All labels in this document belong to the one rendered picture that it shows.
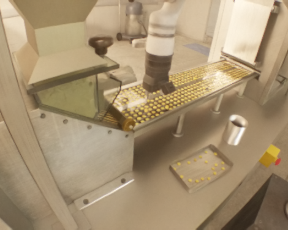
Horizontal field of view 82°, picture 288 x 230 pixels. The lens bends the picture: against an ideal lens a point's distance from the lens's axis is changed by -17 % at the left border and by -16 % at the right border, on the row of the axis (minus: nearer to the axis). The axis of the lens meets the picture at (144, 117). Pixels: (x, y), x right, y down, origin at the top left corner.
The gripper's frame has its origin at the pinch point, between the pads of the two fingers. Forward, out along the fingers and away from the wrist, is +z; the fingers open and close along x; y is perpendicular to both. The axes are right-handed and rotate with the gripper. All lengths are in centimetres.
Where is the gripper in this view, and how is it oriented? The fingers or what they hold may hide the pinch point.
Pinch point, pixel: (147, 101)
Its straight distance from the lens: 64.0
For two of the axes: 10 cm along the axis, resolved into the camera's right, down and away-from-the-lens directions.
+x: 7.8, -3.4, 5.3
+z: -0.8, 7.8, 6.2
